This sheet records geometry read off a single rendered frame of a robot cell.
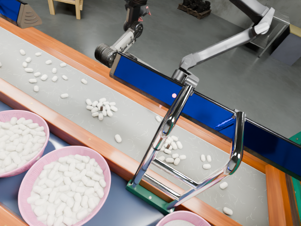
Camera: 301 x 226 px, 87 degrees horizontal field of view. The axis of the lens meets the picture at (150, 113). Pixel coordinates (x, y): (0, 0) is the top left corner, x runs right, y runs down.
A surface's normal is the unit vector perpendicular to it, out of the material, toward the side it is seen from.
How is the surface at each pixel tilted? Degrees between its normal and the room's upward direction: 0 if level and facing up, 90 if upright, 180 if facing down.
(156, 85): 58
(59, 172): 0
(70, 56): 0
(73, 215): 0
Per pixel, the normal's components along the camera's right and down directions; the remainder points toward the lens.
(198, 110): -0.23, 0.17
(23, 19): 0.87, 0.48
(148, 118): 0.25, -0.64
